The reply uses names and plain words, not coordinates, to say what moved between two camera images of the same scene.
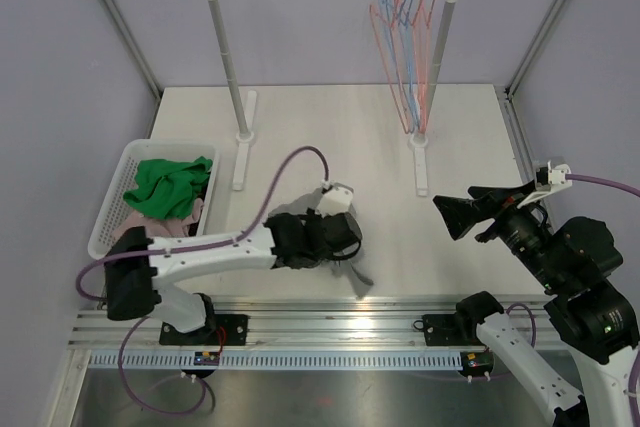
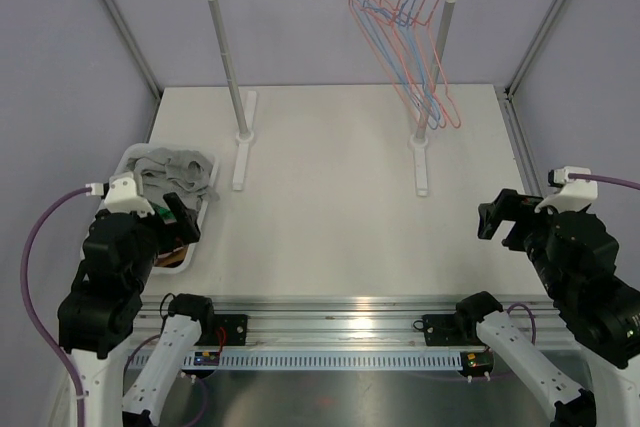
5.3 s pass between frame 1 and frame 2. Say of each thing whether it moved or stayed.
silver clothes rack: stayed
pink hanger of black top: moved
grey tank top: moved
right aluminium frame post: stayed
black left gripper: moved
